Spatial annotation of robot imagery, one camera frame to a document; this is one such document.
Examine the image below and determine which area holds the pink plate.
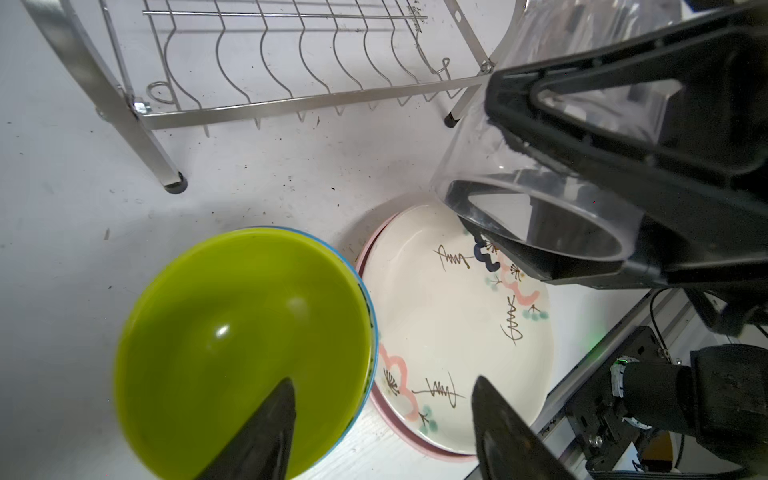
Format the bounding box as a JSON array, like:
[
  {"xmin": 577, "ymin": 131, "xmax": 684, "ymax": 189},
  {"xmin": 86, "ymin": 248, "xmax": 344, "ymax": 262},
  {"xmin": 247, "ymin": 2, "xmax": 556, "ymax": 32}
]
[{"xmin": 355, "ymin": 213, "xmax": 476, "ymax": 463}]

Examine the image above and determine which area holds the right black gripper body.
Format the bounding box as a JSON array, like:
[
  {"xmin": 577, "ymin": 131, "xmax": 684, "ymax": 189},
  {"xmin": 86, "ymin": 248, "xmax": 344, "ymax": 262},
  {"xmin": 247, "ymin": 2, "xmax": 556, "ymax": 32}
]
[{"xmin": 659, "ymin": 1, "xmax": 767, "ymax": 335}]

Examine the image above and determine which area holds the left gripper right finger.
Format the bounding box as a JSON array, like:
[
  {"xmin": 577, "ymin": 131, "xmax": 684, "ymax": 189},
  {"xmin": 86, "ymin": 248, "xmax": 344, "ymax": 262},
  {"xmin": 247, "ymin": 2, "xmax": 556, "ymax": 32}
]
[{"xmin": 471, "ymin": 376, "xmax": 573, "ymax": 480}]

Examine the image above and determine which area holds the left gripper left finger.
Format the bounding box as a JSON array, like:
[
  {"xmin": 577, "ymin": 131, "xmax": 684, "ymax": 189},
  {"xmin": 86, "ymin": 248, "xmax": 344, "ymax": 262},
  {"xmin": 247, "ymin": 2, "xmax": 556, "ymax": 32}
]
[{"xmin": 197, "ymin": 378, "xmax": 296, "ymax": 480}]

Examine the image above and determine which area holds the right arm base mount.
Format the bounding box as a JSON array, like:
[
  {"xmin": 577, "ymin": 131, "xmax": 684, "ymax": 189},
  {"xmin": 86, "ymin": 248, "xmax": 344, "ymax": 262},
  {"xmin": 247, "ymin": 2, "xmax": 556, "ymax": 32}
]
[{"xmin": 565, "ymin": 327, "xmax": 666, "ymax": 472}]

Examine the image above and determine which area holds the lime green bowl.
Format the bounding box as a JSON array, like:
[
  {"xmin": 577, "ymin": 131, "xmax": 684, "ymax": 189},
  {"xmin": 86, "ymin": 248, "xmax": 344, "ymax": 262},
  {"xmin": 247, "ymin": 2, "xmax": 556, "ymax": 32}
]
[{"xmin": 113, "ymin": 227, "xmax": 374, "ymax": 480}]

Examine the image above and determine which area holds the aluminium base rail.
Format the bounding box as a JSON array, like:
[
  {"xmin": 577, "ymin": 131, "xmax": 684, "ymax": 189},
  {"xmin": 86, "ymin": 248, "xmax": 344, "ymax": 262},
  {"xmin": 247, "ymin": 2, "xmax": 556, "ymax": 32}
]
[{"xmin": 467, "ymin": 287, "xmax": 727, "ymax": 480}]

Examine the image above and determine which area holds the white painted ceramic plate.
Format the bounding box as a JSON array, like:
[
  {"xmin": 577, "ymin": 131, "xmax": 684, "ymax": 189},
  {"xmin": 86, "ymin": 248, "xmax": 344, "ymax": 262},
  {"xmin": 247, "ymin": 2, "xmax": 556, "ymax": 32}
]
[{"xmin": 362, "ymin": 202, "xmax": 554, "ymax": 456}]

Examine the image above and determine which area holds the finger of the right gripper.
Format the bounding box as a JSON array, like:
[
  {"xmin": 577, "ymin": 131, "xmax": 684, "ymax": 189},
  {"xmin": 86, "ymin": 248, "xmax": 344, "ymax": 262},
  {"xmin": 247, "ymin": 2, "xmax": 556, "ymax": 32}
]
[
  {"xmin": 485, "ymin": 5, "xmax": 767, "ymax": 240},
  {"xmin": 458, "ymin": 185, "xmax": 666, "ymax": 288}
]

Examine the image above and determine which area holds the clear glass tumbler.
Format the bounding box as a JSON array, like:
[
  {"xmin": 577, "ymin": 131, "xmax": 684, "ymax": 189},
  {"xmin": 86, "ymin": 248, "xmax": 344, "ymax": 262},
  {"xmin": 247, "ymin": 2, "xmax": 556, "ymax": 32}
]
[{"xmin": 433, "ymin": 1, "xmax": 682, "ymax": 258}]

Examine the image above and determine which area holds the steel two-tier dish rack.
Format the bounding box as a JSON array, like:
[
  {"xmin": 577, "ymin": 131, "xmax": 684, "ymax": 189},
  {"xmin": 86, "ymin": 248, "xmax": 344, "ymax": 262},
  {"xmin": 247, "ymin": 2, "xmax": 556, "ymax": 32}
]
[{"xmin": 24, "ymin": 1, "xmax": 527, "ymax": 194}]

